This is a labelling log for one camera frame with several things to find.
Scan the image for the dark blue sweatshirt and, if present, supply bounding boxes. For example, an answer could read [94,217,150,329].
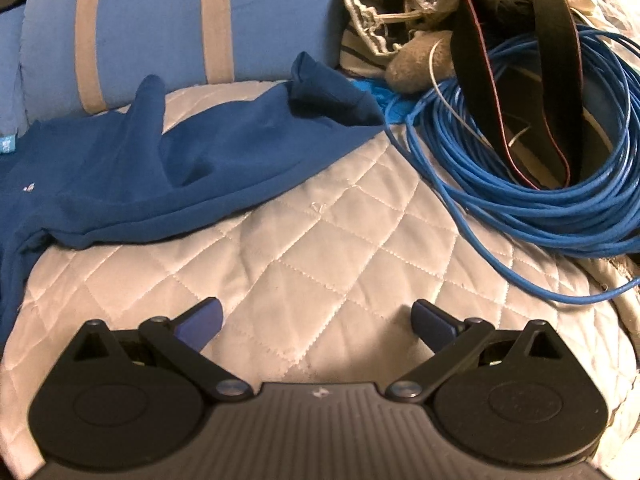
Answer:
[1,53,384,336]

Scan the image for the quilted beige bedspread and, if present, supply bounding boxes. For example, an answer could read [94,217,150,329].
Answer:
[0,79,640,480]

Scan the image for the blue striped pillow right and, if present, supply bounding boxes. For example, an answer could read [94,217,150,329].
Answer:
[20,0,344,122]

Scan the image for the blue striped pillow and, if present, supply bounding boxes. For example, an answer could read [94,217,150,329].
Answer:
[0,6,28,155]
[20,0,344,122]

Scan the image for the blue striped pillow left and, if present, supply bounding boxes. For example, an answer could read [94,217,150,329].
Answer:
[0,6,28,155]

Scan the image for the coiled blue cable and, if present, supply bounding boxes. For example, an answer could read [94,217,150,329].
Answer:
[385,24,640,305]

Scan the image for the black strap bag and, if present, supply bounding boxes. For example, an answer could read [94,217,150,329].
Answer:
[382,0,591,191]

